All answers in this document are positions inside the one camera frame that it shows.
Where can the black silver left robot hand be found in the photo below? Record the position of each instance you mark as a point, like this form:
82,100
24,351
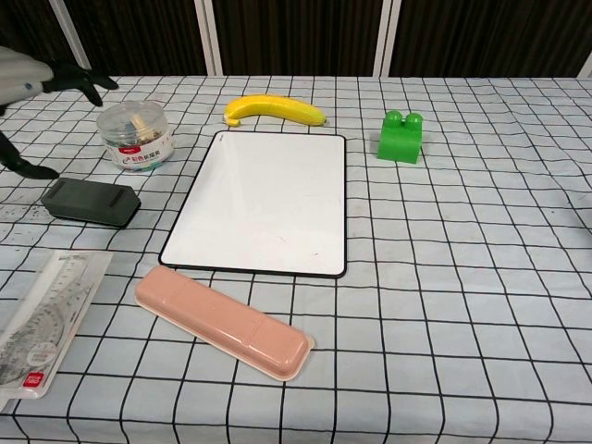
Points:
23,76

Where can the dark grey eraser block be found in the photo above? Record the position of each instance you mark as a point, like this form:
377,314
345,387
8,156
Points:
88,201

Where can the small white whiteboard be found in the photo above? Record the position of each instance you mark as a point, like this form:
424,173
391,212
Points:
263,203

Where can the clear jar of clips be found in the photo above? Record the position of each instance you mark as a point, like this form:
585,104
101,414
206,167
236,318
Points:
136,143

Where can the packaged clear ruler set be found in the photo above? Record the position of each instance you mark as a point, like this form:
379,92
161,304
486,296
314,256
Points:
44,324

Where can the yellow banana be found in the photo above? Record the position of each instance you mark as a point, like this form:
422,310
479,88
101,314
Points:
277,108

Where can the pink pencil case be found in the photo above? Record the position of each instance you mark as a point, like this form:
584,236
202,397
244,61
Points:
222,319

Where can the green toy building block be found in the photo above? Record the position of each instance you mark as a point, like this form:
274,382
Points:
400,143

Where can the checkered white tablecloth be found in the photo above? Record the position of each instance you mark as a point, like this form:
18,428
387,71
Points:
439,277

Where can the white partition frame post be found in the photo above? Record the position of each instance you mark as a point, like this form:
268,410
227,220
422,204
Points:
69,32
586,62
209,37
386,37

